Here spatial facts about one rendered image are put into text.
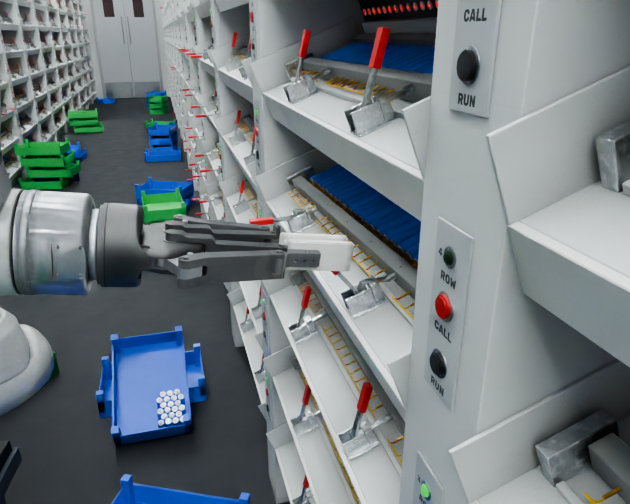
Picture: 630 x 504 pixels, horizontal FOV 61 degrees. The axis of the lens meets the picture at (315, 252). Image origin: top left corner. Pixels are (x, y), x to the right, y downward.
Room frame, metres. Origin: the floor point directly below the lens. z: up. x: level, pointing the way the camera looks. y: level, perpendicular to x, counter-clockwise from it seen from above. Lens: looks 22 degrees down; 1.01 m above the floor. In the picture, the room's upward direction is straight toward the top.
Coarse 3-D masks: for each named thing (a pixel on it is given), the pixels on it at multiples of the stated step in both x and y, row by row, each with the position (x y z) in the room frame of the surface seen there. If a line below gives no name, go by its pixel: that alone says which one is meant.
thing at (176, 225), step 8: (168, 224) 0.47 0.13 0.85; (176, 224) 0.47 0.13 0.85; (184, 224) 0.48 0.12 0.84; (192, 224) 0.48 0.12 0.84; (200, 224) 0.49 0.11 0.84; (192, 232) 0.47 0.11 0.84; (200, 232) 0.48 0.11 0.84; (208, 232) 0.48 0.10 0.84; (216, 232) 0.48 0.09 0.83; (224, 232) 0.49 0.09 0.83; (232, 232) 0.49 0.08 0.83; (240, 232) 0.49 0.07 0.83; (248, 232) 0.50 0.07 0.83; (256, 232) 0.50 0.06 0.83; (264, 232) 0.50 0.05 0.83; (272, 232) 0.50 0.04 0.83; (232, 240) 0.49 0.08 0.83; (240, 240) 0.49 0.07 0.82; (248, 240) 0.49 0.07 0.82; (256, 240) 0.49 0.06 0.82
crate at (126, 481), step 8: (120, 480) 0.93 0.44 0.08; (128, 480) 0.93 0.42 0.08; (128, 488) 0.93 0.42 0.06; (136, 488) 0.94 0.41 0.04; (144, 488) 0.94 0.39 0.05; (152, 488) 0.93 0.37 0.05; (160, 488) 0.93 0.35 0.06; (120, 496) 0.92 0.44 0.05; (128, 496) 0.93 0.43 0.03; (136, 496) 0.94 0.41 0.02; (144, 496) 0.94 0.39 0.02; (152, 496) 0.93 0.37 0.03; (160, 496) 0.93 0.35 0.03; (168, 496) 0.92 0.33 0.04; (176, 496) 0.92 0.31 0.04; (184, 496) 0.92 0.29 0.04; (192, 496) 0.91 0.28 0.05; (200, 496) 0.91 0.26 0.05; (208, 496) 0.91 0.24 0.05; (216, 496) 0.91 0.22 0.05; (240, 496) 0.88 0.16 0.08; (248, 496) 0.88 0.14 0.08
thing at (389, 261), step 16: (304, 192) 0.85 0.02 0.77; (320, 192) 0.82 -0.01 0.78; (320, 208) 0.78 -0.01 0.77; (336, 208) 0.73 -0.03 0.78; (336, 224) 0.71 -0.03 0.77; (352, 224) 0.66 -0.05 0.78; (352, 240) 0.65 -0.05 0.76; (368, 240) 0.61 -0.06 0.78; (352, 256) 0.61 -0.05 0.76; (368, 256) 0.61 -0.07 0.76; (384, 256) 0.56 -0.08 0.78; (400, 256) 0.54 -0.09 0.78; (368, 272) 0.56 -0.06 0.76; (400, 272) 0.51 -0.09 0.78; (416, 272) 0.50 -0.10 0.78; (400, 304) 0.48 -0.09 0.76
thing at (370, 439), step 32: (288, 288) 0.94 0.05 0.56; (288, 320) 0.83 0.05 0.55; (320, 320) 0.80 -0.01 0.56; (320, 352) 0.71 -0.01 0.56; (352, 352) 0.65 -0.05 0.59; (320, 384) 0.64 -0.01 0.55; (352, 384) 0.61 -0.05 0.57; (352, 416) 0.56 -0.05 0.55; (384, 416) 0.52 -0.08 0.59; (352, 448) 0.50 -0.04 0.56; (384, 448) 0.49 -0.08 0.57; (352, 480) 0.47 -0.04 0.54; (384, 480) 0.46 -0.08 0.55
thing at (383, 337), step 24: (288, 168) 0.94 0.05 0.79; (312, 168) 0.94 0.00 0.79; (264, 192) 0.93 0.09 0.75; (288, 192) 0.94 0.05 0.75; (336, 288) 0.57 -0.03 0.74; (336, 312) 0.56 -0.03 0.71; (384, 312) 0.49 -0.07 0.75; (360, 336) 0.46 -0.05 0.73; (384, 336) 0.45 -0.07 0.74; (408, 336) 0.44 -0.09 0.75; (384, 360) 0.42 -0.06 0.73; (408, 360) 0.35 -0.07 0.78; (384, 384) 0.41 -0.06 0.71
